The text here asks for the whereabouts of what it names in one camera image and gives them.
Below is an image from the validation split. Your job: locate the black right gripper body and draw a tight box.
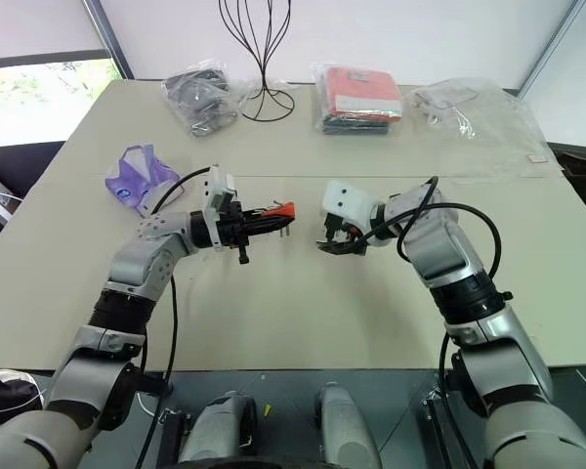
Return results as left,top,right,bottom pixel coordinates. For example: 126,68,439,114
322,210,370,256

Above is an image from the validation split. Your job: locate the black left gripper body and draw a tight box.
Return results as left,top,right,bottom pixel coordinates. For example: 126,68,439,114
218,203,252,267

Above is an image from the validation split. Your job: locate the orange black small tool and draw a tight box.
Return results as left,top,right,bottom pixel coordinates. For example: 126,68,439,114
260,198,300,241

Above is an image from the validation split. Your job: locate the purple plastic package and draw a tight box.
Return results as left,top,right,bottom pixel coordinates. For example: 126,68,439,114
105,143,186,219

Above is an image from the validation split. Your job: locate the plastic bag of black parts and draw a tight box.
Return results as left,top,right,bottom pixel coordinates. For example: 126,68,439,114
160,58,239,138

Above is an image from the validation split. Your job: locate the plastic bag of red packs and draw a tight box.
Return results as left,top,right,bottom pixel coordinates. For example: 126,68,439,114
309,62,404,137

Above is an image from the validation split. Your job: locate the empty clear plastic bag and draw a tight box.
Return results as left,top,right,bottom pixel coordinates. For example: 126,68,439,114
405,76,566,180

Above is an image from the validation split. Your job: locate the black side furniture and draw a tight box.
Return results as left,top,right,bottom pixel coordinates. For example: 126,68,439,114
0,140,67,255

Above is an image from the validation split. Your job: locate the dark box beside table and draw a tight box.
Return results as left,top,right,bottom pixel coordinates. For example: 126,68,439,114
546,141,586,231

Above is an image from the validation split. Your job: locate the black bag on floor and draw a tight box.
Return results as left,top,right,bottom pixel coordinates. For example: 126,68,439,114
0,369,45,426

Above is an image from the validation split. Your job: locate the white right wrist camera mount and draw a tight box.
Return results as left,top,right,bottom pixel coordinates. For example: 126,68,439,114
319,180,375,232

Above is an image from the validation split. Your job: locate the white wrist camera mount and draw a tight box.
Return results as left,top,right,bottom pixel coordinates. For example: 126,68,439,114
319,180,375,232
201,165,239,253

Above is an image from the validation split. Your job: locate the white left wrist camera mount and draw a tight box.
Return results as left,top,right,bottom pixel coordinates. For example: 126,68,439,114
201,165,239,253

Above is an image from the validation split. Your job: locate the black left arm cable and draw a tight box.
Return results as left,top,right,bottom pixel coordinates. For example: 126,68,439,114
135,165,213,469

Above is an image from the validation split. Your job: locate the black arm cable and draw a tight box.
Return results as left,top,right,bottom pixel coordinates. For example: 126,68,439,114
358,175,503,444
135,165,213,469

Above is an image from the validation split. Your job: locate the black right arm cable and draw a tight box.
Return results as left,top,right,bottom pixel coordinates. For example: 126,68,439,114
358,175,503,444

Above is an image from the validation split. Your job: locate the black wire stand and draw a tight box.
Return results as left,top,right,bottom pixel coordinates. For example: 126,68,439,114
218,0,297,122

